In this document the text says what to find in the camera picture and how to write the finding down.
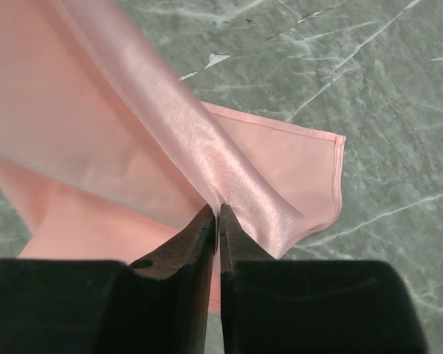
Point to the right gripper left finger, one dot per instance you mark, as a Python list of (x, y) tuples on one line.
[(157, 304)]

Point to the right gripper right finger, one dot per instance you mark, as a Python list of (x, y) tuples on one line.
[(310, 306)]

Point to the pink satin napkin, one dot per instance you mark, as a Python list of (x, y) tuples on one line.
[(106, 154)]

